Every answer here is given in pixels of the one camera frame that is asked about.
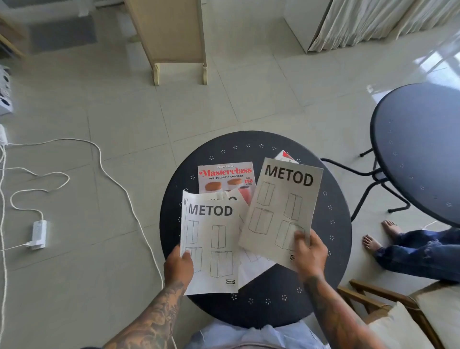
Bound person's right hand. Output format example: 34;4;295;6
294;229;328;285

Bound person's left hand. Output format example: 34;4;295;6
163;245;195;287

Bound white assembly manual booklet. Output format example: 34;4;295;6
179;190;241;296

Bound grey assembly manual booklet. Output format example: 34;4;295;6
237;157;324;273

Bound person's right forearm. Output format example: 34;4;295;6
303;274;383;349

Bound person's left forearm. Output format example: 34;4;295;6
102;279;188;349

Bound white paper leaflet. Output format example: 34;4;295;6
224;188;277;289

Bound small red white card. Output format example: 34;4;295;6
275;150;300;165

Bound small round black table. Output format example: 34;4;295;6
160;130;353;330

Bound red cookbook magazine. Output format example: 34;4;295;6
198;163;257;208

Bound wooden armchair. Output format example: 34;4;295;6
337;279;460;349

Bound person's light grey shorts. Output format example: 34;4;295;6
186;319;321;349

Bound beige chair cushion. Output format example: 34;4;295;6
366;301;437;349

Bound large round black table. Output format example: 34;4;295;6
319;83;460;229

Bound white power strip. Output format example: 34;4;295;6
30;220;48;251

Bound white cabinet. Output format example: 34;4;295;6
283;0;334;53

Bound wooden folding board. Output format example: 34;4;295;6
123;0;208;87

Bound white curtain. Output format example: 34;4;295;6
308;0;460;53

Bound white box black print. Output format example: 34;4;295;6
0;65;15;116

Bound grey floor mat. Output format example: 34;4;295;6
28;15;98;55

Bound wooden shelf unit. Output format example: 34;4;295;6
0;14;29;60

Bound long white floor cable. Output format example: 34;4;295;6
0;140;179;349

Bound looped white cable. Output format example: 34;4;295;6
0;167;70;252

